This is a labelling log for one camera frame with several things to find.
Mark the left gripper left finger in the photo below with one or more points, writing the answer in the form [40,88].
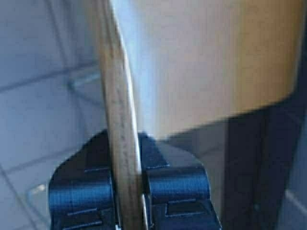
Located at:
[81,194]

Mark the wooden chair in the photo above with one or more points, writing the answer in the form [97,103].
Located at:
[168,66]

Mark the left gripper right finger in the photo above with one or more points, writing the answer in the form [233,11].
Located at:
[177,188]

